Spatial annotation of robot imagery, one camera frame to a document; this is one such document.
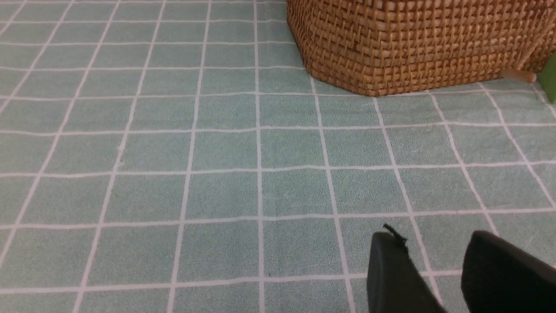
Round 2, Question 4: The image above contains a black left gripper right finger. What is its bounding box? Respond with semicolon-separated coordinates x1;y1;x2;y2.
461;230;556;313

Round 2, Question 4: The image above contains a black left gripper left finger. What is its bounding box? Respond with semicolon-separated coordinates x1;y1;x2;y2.
367;224;446;313

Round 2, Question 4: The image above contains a green foam cube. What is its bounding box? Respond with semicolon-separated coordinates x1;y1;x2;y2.
537;52;556;105

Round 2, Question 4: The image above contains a green checkered tablecloth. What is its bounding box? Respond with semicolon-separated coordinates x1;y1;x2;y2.
0;0;555;313

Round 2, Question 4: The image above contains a woven wicker basket green lining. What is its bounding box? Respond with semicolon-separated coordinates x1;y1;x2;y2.
286;0;555;97

